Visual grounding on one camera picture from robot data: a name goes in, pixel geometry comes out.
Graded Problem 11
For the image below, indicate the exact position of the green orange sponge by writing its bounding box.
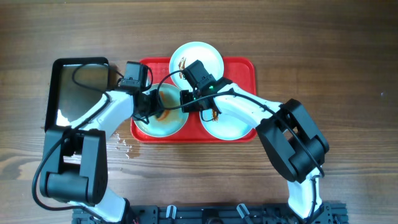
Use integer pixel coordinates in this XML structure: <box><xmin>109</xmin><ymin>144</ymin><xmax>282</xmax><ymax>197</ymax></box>
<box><xmin>155</xmin><ymin>91</ymin><xmax>170</xmax><ymax>121</ymax></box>

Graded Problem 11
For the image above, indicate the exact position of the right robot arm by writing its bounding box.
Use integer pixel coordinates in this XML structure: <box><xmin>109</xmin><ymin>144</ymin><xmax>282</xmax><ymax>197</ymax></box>
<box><xmin>180</xmin><ymin>79</ymin><xmax>329</xmax><ymax>223</ymax></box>

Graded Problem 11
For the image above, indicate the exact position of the red plastic tray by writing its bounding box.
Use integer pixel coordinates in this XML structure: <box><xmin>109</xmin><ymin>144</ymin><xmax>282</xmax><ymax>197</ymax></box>
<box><xmin>131</xmin><ymin>57</ymin><xmax>257</xmax><ymax>144</ymax></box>

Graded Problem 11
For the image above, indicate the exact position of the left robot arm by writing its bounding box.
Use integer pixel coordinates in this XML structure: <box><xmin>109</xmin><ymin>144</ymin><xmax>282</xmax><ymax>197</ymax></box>
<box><xmin>32</xmin><ymin>90</ymin><xmax>160</xmax><ymax>223</ymax></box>

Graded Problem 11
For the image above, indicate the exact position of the black metal water tray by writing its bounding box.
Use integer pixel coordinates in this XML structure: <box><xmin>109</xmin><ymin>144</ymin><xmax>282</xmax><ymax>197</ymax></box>
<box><xmin>44</xmin><ymin>57</ymin><xmax>109</xmax><ymax>130</ymax></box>

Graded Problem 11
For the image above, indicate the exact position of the white plate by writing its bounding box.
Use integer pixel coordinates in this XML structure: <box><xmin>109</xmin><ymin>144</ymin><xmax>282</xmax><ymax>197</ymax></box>
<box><xmin>169</xmin><ymin>42</ymin><xmax>224</xmax><ymax>91</ymax></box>
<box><xmin>134</xmin><ymin>83</ymin><xmax>189</xmax><ymax>138</ymax></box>
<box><xmin>199</xmin><ymin>110</ymin><xmax>252</xmax><ymax>141</ymax></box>

